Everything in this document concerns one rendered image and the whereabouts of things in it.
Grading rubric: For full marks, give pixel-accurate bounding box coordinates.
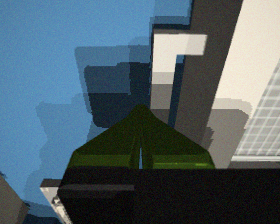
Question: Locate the blue bench mat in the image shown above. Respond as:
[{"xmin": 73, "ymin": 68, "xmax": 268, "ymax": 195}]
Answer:
[{"xmin": 0, "ymin": 0, "xmax": 195, "ymax": 224}]

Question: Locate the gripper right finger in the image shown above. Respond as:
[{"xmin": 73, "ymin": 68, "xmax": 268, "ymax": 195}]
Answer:
[{"xmin": 141, "ymin": 104, "xmax": 216, "ymax": 169}]

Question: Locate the clear multiwell plate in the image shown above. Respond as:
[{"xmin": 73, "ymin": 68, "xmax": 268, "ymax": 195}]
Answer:
[{"xmin": 231, "ymin": 59, "xmax": 280, "ymax": 161}]

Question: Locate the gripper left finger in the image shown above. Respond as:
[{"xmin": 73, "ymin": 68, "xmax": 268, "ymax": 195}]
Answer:
[{"xmin": 65, "ymin": 105, "xmax": 141, "ymax": 171}]

